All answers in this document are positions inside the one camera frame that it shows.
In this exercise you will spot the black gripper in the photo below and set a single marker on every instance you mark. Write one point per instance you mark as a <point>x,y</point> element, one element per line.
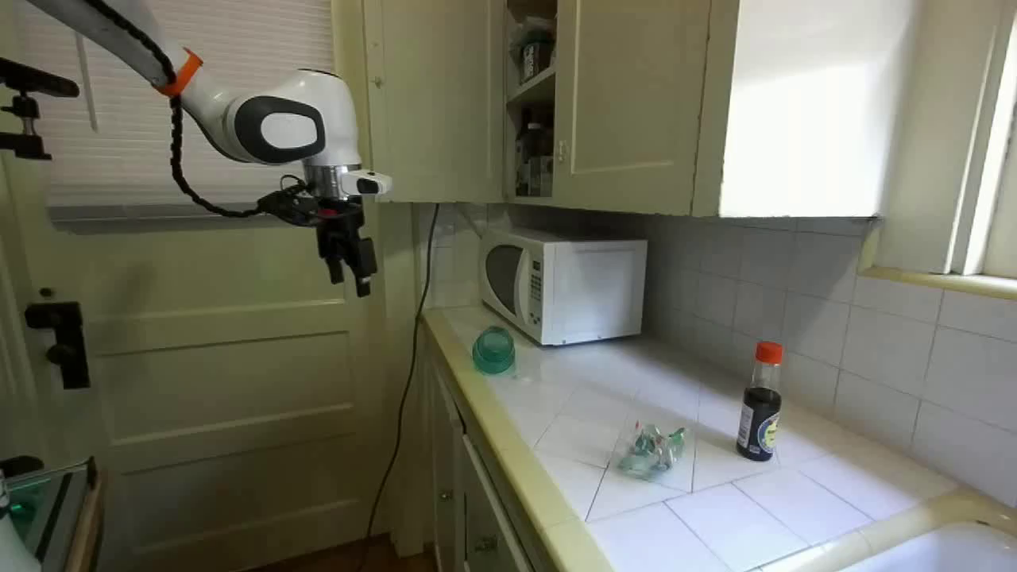
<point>338,225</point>

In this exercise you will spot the teal plastic cup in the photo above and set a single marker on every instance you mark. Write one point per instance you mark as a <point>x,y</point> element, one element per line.
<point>493,352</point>

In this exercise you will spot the plain cream cupboard door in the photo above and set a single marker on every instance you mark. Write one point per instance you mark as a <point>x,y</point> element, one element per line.
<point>432,107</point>

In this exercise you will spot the cream panelled room door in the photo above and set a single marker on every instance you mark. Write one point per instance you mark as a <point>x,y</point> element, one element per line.
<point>233,369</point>

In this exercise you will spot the tall dark bottle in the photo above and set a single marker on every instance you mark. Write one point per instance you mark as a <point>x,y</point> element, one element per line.
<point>536,155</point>

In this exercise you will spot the white microwave oven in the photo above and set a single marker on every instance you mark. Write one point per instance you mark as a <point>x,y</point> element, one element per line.
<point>590,292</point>

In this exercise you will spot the white window blind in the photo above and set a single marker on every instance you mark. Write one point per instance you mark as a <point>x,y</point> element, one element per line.
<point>254,42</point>

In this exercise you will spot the cream base cabinet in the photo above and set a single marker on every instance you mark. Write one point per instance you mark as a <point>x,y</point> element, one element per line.
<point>466,521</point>

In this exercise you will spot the black door latch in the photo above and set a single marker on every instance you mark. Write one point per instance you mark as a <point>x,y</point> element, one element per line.
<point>65,338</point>

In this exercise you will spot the crumpled clear plastic wrapper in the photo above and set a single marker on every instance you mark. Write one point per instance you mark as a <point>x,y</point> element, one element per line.
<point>650,449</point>

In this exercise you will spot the metal edged stand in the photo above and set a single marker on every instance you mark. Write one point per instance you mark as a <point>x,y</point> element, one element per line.
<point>51,521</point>

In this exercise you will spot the dark sauce bottle red cap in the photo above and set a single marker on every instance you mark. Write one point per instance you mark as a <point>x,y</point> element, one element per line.
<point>758,417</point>

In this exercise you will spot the kitchen window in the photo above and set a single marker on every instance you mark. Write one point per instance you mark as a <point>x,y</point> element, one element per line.
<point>991,160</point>

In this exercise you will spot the white kitchen sink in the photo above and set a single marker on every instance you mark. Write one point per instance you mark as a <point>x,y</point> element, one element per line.
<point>941,550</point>

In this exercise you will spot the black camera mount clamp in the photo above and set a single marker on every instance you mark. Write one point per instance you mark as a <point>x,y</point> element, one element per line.
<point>27,113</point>

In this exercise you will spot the cream wall cupboard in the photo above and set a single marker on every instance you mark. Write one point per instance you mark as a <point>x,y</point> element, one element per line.
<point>804,107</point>

